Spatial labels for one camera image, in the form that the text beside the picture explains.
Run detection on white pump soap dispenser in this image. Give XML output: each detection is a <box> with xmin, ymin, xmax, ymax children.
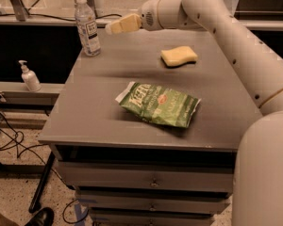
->
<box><xmin>19</xmin><ymin>60</ymin><xmax>42</xmax><ymax>91</ymax></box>

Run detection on black shoe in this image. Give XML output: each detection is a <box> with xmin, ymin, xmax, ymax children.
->
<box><xmin>25</xmin><ymin>207</ymin><xmax>55</xmax><ymax>226</ymax></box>

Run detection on black table leg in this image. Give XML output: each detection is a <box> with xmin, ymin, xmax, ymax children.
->
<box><xmin>28</xmin><ymin>153</ymin><xmax>55</xmax><ymax>214</ymax></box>

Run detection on yellow sponge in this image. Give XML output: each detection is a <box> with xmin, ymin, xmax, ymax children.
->
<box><xmin>160</xmin><ymin>46</ymin><xmax>198</xmax><ymax>68</ymax></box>

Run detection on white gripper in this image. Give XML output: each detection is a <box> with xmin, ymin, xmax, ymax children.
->
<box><xmin>105</xmin><ymin>0</ymin><xmax>162</xmax><ymax>35</ymax></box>

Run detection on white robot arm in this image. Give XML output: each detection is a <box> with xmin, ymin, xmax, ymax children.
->
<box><xmin>106</xmin><ymin>0</ymin><xmax>283</xmax><ymax>226</ymax></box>

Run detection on black floor cables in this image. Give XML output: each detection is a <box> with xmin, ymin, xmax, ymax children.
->
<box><xmin>0</xmin><ymin>102</ymin><xmax>59</xmax><ymax>177</ymax></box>

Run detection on grey drawer cabinet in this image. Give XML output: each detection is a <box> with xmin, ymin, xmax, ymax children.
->
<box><xmin>40</xmin><ymin>30</ymin><xmax>261</xmax><ymax>226</ymax></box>

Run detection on black cable on ledge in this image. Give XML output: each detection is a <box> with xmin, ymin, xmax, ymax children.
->
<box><xmin>0</xmin><ymin>12</ymin><xmax>123</xmax><ymax>23</ymax></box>

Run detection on left metal frame post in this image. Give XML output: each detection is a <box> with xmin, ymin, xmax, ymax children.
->
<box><xmin>9</xmin><ymin>0</ymin><xmax>29</xmax><ymax>22</ymax></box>

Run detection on green jalapeno chip bag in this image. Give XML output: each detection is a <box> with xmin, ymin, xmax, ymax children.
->
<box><xmin>116</xmin><ymin>82</ymin><xmax>200</xmax><ymax>128</ymax></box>

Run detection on clear plastic water bottle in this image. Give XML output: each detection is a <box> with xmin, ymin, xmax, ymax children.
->
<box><xmin>75</xmin><ymin>0</ymin><xmax>101</xmax><ymax>57</ymax></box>

